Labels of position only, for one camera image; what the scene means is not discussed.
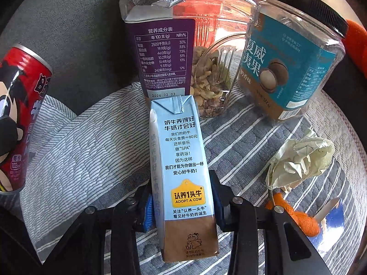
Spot blue white snack box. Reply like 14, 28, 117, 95
309, 197, 345, 257

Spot light blue milk carton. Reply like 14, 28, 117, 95
149, 96, 218, 263

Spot red cartoon drink can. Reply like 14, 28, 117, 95
0, 44, 52, 195

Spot orange peel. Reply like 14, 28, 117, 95
265, 193, 320, 237

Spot crumpled cream paper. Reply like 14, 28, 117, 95
266, 129, 335, 193

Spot striped grey quilted cover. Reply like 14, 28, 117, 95
20, 83, 366, 274

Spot teal label macadamia jar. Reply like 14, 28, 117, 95
238, 0, 348, 122

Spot orange pumpkin cushion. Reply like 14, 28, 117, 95
342, 20, 367, 78

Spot dark grey sofa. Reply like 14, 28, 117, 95
0, 0, 367, 127

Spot purple label nut jar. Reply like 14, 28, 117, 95
119, 0, 259, 117

